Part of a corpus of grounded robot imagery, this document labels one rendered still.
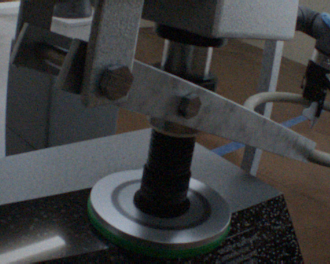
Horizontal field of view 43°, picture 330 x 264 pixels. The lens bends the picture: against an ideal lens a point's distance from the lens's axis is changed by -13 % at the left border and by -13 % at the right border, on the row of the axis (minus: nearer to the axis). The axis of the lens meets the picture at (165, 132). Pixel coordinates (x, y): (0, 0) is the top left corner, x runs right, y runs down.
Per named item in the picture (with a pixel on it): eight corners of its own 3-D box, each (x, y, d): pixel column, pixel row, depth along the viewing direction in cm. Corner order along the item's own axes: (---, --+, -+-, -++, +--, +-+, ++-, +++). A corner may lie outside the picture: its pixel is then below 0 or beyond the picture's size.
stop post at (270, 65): (264, 191, 272) (300, 19, 232) (245, 200, 258) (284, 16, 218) (240, 178, 284) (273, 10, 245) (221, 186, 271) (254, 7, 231)
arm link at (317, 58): (335, 52, 129) (341, 62, 120) (332, 65, 131) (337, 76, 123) (312, 43, 129) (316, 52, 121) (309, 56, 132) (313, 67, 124)
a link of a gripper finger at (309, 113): (298, 124, 136) (305, 97, 133) (313, 129, 136) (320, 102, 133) (299, 127, 133) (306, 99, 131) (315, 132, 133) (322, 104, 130)
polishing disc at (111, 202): (236, 254, 60) (238, 247, 60) (82, 236, 59) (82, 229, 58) (221, 184, 80) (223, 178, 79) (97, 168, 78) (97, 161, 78)
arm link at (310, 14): (280, -4, 125) (313, 12, 118) (295, -1, 133) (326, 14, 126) (273, 23, 129) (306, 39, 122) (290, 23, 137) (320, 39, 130)
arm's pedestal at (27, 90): (-6, 196, 214) (-2, 36, 183) (62, 177, 250) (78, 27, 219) (45, 247, 185) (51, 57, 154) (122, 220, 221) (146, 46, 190)
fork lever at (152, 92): (81, 102, 38) (104, 47, 37) (-3, 56, 49) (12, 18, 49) (320, 170, 92) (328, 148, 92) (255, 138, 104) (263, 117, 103)
